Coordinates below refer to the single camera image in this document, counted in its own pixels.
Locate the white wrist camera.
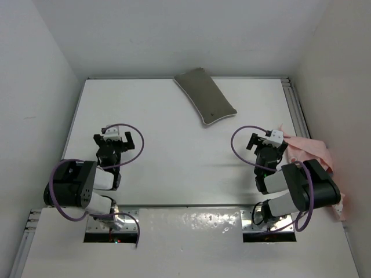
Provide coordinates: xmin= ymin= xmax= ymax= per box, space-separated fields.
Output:
xmin=267 ymin=130 xmax=284 ymax=147
xmin=103 ymin=127 xmax=121 ymax=141

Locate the aluminium frame rail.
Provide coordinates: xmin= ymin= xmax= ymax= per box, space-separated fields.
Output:
xmin=9 ymin=209 xmax=41 ymax=278
xmin=281 ymin=77 xmax=311 ymax=139

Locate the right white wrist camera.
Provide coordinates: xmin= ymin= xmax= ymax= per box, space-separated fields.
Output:
xmin=267 ymin=130 xmax=284 ymax=147

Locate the right aluminium frame rail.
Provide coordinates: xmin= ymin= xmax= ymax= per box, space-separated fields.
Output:
xmin=281 ymin=77 xmax=311 ymax=139

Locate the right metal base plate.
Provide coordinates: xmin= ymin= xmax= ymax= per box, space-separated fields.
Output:
xmin=240 ymin=207 xmax=293 ymax=233

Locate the left aluminium frame rail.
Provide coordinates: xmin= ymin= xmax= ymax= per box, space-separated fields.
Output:
xmin=9 ymin=209 xmax=41 ymax=278

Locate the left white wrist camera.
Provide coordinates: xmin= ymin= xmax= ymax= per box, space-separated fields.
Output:
xmin=103 ymin=127 xmax=121 ymax=141

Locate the pink cartoon pillowcase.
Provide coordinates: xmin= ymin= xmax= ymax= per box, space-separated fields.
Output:
xmin=277 ymin=123 xmax=348 ymax=223

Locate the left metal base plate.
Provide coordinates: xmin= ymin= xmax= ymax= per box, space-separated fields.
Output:
xmin=86 ymin=209 xmax=139 ymax=233

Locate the white front cover board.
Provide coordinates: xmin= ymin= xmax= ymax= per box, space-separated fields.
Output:
xmin=23 ymin=208 xmax=358 ymax=277

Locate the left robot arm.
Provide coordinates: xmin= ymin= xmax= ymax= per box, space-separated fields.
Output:
xmin=43 ymin=127 xmax=135 ymax=231

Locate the grey pillow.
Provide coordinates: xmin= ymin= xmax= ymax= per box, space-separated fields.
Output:
xmin=174 ymin=68 xmax=237 ymax=126

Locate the metal base plate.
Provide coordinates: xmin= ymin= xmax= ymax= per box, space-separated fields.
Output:
xmin=240 ymin=207 xmax=293 ymax=233
xmin=86 ymin=209 xmax=139 ymax=233

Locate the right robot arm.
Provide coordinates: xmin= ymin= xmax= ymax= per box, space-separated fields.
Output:
xmin=246 ymin=130 xmax=341 ymax=225

